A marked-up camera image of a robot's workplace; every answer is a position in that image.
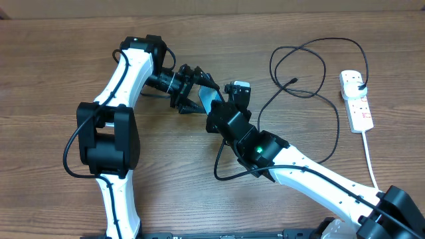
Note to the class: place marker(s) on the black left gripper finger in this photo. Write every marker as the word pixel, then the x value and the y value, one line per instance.
pixel 187 106
pixel 204 79

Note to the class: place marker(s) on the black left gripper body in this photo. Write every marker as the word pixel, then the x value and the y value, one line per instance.
pixel 172 83

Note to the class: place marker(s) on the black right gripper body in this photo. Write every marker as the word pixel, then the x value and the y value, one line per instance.
pixel 248 117

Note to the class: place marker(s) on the blue screen smartphone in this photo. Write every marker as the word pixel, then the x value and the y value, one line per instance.
pixel 207 96

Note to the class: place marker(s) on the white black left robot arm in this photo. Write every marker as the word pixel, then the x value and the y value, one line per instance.
pixel 108 138

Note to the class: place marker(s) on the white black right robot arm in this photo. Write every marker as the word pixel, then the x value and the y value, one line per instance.
pixel 362 211

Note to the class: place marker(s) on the white charger adapter plug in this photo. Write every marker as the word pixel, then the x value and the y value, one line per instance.
pixel 353 90

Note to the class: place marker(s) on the white power strip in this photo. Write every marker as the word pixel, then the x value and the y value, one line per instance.
pixel 358 111

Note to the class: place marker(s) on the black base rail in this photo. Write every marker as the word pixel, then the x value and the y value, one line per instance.
pixel 298 233

